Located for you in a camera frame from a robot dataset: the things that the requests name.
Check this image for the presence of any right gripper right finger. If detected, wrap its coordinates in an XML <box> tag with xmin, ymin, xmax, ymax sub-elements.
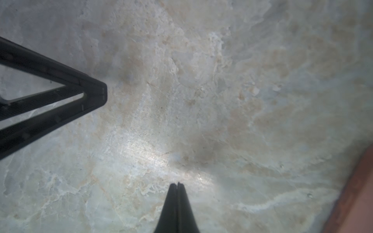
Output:
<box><xmin>177</xmin><ymin>183</ymin><xmax>200</xmax><ymax>233</ymax></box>

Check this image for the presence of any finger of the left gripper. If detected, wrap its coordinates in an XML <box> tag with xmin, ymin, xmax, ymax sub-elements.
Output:
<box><xmin>1</xmin><ymin>38</ymin><xmax>108</xmax><ymax>159</ymax></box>

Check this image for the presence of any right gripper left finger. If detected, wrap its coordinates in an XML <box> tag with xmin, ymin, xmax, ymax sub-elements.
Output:
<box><xmin>154</xmin><ymin>183</ymin><xmax>178</xmax><ymax>233</ymax></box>

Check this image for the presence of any pink phone case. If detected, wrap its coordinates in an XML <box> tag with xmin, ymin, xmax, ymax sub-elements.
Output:
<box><xmin>322</xmin><ymin>146</ymin><xmax>373</xmax><ymax>233</ymax></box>

